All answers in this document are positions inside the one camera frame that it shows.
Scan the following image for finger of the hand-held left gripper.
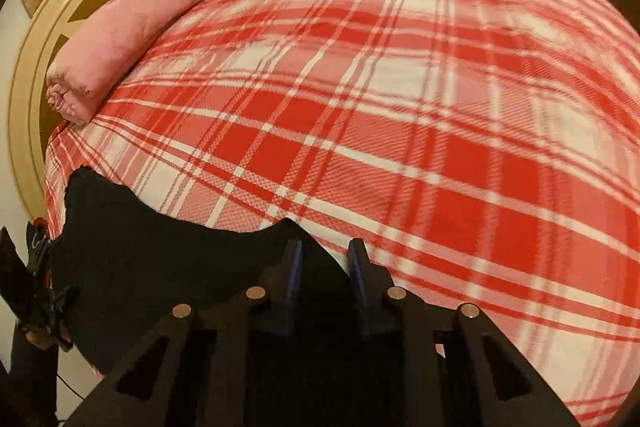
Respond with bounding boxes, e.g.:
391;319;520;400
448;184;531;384
25;218;65;280

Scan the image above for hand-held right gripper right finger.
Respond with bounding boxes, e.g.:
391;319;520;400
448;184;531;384
347;237;581;427

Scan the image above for red plaid blanket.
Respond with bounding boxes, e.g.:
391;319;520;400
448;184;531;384
44;0;640;425

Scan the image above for pink pillow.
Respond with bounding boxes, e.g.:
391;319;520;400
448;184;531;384
46;0;225;126

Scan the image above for cream wooden headboard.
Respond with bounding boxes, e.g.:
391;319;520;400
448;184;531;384
7;0;261;220

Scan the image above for black pants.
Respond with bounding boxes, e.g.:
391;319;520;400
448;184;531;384
50;167;351;380

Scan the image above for black cable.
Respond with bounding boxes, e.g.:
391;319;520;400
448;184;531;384
54;372;98;410

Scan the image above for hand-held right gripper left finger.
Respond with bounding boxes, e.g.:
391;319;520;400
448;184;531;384
65;237;305;427

